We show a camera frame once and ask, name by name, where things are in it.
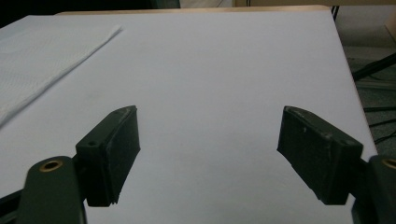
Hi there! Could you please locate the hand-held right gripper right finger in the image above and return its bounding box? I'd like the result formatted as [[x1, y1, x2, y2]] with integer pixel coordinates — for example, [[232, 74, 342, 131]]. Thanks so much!
[[276, 105, 364, 206]]

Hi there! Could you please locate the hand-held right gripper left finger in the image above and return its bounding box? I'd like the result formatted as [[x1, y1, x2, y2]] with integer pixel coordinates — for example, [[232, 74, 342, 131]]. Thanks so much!
[[75, 105, 142, 208]]

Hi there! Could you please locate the black stand leg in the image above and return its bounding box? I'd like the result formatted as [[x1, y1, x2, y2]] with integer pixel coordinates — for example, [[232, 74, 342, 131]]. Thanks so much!
[[352, 52, 396, 82]]

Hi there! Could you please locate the white cloth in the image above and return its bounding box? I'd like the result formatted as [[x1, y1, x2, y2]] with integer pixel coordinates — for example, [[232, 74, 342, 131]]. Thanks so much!
[[0, 23, 123, 128]]

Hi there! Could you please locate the black cable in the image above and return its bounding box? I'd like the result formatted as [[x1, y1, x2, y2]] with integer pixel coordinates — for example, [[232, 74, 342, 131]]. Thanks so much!
[[368, 119, 396, 129]]

